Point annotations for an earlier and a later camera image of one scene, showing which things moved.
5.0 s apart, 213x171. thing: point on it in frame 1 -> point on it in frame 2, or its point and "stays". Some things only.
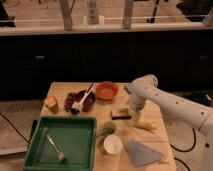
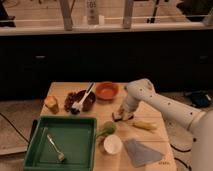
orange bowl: (105, 91) stays
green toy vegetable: (108, 127) stays
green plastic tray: (74, 135) stays
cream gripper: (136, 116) -> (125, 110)
